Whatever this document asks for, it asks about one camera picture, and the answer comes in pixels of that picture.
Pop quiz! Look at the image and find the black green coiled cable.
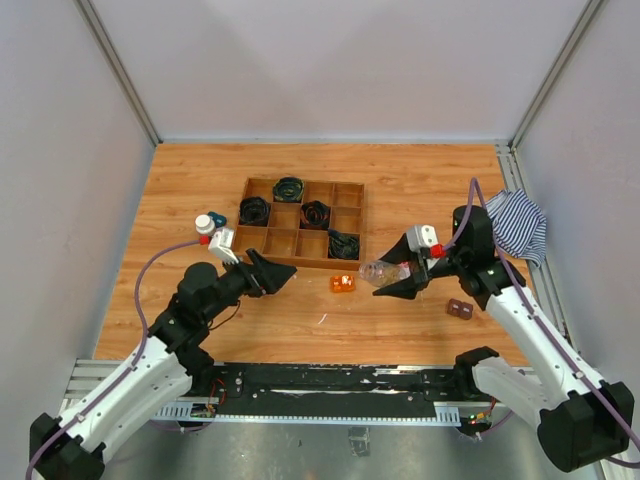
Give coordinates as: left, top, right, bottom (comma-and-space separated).
272, 175, 306, 203

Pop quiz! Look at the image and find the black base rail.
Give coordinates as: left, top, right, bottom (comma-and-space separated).
149, 361, 516, 426

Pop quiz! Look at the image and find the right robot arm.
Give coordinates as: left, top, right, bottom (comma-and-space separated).
374, 205, 639, 472

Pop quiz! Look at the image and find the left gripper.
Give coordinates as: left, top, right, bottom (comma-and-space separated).
202, 247, 297, 322

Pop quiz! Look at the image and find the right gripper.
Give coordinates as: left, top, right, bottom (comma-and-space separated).
368, 233, 467, 299

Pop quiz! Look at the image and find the striped cloth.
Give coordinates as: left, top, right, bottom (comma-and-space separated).
486, 189, 547, 268

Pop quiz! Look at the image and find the white cap pill bottle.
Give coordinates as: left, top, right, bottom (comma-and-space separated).
194, 214, 217, 237

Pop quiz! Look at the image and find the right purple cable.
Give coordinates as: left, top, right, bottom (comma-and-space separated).
430, 177, 640, 471

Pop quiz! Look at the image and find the black coiled cable left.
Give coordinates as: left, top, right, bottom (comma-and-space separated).
237, 195, 272, 225

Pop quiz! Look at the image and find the black red coiled cable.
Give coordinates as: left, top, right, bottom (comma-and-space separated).
299, 199, 332, 231

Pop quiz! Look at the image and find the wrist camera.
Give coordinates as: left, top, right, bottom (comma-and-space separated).
208, 227, 239, 265
406, 225, 438, 252

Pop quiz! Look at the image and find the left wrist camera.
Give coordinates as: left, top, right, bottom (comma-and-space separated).
208, 227, 239, 265

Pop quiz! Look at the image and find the black coiled cable right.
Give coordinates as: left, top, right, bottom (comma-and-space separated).
327, 229, 361, 260

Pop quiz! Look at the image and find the wooden compartment tray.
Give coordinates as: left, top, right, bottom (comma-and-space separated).
233, 176, 366, 271

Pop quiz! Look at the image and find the orange pill box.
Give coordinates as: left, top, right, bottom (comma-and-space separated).
329, 274, 356, 293

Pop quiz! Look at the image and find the brown pill box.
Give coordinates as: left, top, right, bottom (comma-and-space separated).
446, 298, 474, 320

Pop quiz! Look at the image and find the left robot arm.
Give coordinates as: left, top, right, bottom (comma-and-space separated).
25, 249, 297, 479

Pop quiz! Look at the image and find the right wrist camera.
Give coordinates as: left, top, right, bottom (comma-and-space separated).
406, 225, 438, 252

